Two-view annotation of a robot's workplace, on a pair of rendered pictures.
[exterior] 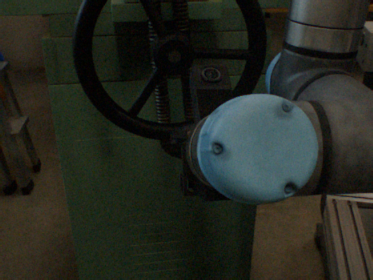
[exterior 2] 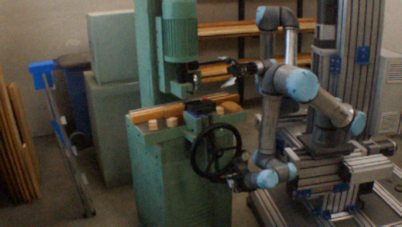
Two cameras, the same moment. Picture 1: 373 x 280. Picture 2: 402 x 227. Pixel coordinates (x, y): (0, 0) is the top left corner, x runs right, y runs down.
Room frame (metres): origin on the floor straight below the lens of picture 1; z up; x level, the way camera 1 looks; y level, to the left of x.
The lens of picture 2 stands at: (-0.72, 0.59, 1.55)
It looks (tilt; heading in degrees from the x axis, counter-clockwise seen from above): 21 degrees down; 341
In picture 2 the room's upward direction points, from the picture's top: 2 degrees counter-clockwise
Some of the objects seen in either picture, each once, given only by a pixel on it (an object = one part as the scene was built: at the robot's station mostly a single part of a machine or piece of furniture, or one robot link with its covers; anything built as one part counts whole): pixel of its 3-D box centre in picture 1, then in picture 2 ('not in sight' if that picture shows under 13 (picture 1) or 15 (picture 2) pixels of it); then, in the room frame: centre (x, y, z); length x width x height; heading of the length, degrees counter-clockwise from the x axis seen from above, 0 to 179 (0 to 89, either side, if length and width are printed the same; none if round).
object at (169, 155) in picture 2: (150, 26); (175, 128); (1.07, 0.09, 0.76); 0.57 x 0.45 x 0.09; 9
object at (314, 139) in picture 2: not in sight; (326, 132); (0.46, -0.51, 0.87); 0.15 x 0.15 x 0.10
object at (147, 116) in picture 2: not in sight; (189, 108); (0.95, 0.04, 0.92); 0.67 x 0.02 x 0.04; 99
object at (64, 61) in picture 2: not in sight; (87, 98); (2.85, 0.56, 0.48); 0.64 x 0.54 x 0.97; 96
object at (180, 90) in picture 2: not in sight; (181, 89); (0.97, 0.07, 1.03); 0.14 x 0.07 x 0.09; 9
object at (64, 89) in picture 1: (155, 163); (179, 186); (1.07, 0.09, 0.36); 0.58 x 0.45 x 0.71; 9
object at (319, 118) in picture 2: not in sight; (329, 110); (0.46, -0.52, 0.98); 0.13 x 0.12 x 0.14; 6
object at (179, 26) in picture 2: not in sight; (180, 30); (0.95, 0.07, 1.35); 0.18 x 0.18 x 0.31
